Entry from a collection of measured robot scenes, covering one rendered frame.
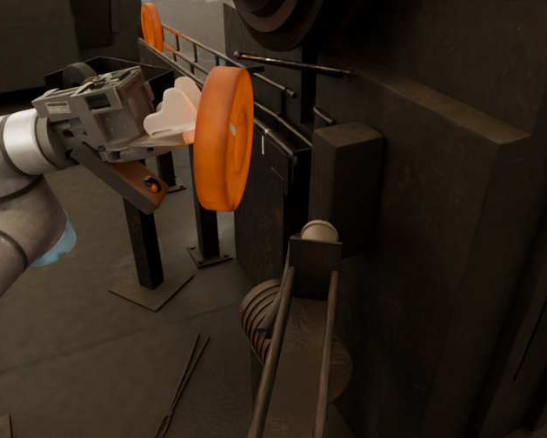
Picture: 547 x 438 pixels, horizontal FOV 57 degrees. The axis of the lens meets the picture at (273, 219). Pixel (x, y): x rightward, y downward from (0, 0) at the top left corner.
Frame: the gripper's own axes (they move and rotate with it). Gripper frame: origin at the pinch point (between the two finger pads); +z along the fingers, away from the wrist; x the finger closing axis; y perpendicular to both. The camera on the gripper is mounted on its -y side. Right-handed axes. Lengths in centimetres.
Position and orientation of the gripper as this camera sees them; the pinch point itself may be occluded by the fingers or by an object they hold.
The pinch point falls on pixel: (223, 123)
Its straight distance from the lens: 55.8
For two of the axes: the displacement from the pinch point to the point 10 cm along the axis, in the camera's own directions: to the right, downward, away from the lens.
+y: -2.5, -8.2, -5.1
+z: 9.5, -1.2, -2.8
